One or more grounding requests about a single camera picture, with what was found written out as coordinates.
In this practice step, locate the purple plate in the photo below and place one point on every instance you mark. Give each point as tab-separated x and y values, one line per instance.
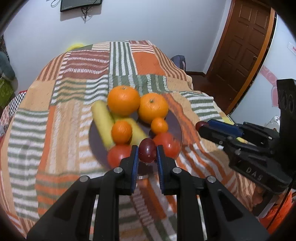
172	118

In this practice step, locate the dark red plum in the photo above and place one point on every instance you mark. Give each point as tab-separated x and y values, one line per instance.
146	149
200	125

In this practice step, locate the large orange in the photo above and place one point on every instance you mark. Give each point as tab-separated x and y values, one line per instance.
123	100
152	107

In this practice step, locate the small black wall monitor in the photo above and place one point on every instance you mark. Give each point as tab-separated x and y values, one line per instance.
81	4

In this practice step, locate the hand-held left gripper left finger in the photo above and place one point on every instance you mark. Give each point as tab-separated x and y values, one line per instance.
134	162

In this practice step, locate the striped patchwork blanket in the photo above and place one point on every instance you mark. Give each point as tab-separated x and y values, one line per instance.
69	69

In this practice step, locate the yellow banana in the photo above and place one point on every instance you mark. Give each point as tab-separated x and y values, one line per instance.
101	122
138	134

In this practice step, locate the checkered cloth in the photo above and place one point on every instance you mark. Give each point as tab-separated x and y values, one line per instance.
16	100

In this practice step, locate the small orange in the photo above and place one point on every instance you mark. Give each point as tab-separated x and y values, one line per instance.
159	125
121	132

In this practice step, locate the red tomato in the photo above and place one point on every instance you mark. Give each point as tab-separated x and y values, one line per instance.
168	144
118	156

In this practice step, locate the yellow round object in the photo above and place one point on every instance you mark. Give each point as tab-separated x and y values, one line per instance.
75	46

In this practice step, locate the person's orange clothing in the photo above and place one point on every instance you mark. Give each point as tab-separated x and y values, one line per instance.
271	217

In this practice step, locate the dark patterned cushion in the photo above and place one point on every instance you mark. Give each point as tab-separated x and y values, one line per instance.
2	46

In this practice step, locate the brown wooden door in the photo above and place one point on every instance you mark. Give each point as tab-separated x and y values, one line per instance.
242	46

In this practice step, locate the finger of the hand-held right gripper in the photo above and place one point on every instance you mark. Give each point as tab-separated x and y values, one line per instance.
223	127
215	136

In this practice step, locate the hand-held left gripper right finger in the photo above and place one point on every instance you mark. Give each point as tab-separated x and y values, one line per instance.
160	164

